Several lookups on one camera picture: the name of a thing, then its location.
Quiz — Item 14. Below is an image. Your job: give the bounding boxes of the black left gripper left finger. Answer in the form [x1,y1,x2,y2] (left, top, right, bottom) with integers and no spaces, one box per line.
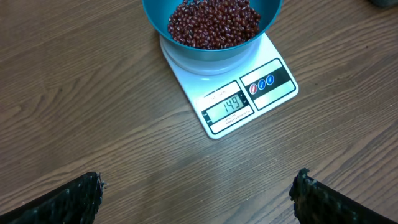
[1,172,106,224]

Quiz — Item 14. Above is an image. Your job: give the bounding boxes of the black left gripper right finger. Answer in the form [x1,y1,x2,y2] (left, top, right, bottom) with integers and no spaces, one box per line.
[289,168,397,224]

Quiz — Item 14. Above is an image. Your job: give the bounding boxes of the white digital kitchen scale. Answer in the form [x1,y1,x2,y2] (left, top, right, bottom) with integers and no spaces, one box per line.
[160,34,299,139]

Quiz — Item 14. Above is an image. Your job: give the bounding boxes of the teal blue bowl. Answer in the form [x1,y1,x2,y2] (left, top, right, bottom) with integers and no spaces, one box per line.
[142,0,283,61]

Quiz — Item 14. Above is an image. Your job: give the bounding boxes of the red beans in bowl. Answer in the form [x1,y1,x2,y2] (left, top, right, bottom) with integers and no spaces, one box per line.
[167,0,261,50]

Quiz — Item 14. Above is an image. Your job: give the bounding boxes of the clear plastic container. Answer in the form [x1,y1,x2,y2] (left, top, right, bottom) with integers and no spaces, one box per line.
[368,0,398,9]

